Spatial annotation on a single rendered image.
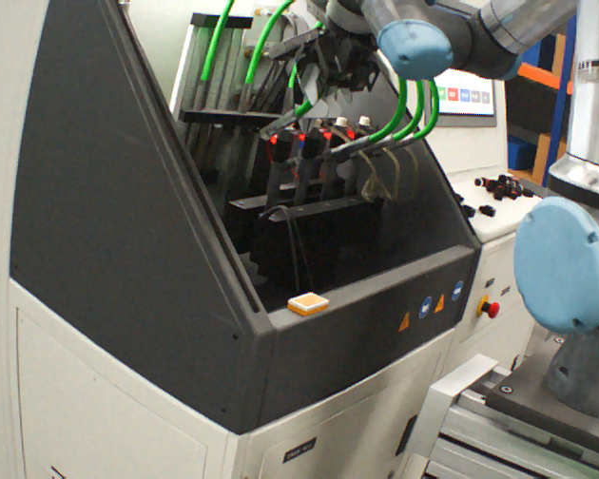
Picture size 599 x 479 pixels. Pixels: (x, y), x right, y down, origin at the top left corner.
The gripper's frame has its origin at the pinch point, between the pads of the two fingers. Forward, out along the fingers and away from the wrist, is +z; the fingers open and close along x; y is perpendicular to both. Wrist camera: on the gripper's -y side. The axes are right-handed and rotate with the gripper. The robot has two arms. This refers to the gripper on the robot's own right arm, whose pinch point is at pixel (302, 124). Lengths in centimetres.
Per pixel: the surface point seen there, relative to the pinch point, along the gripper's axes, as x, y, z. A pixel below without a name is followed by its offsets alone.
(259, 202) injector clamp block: 0.0, -5.4, 15.0
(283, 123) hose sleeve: -12.4, 5.0, -2.1
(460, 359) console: 43, 23, 46
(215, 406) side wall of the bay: -35, 18, 31
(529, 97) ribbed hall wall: 644, -173, 29
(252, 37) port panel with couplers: 20.5, -30.5, -10.9
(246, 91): 7.3, -18.4, -1.4
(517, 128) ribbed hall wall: 644, -180, 66
